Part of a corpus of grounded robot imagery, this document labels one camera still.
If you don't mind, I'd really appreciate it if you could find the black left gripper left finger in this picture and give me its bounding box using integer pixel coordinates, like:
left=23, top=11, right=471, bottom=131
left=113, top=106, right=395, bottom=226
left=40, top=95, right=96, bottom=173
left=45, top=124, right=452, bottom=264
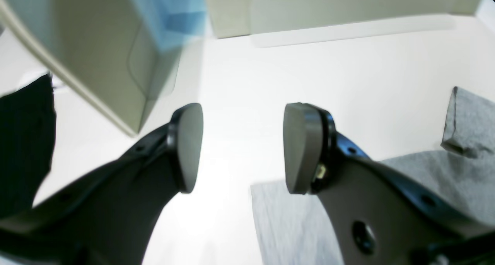
left=1, top=103, right=203, bottom=265

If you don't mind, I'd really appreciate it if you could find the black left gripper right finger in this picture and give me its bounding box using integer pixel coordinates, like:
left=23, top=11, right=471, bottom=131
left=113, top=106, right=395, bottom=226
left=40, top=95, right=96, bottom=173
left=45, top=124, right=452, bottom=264
left=283, top=103, right=494, bottom=265

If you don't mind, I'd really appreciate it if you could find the grey T-shirt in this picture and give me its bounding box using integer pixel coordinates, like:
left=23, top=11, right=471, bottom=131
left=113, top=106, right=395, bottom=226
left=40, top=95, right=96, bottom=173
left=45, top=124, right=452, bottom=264
left=251, top=87, right=494, bottom=265

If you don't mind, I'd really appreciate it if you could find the beige plastic bin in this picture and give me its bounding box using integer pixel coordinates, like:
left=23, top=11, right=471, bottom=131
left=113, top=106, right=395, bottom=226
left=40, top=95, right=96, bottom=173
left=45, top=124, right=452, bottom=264
left=1, top=0, right=200, bottom=136

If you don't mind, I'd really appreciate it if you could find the grey front tray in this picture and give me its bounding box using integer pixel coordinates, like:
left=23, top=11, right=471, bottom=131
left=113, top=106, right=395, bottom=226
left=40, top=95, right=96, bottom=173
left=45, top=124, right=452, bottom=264
left=206, top=0, right=483, bottom=48

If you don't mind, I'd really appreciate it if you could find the blue translucent bag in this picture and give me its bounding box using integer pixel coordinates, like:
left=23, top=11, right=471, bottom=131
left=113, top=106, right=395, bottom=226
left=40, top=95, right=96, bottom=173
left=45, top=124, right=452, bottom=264
left=131, top=0, right=207, bottom=52

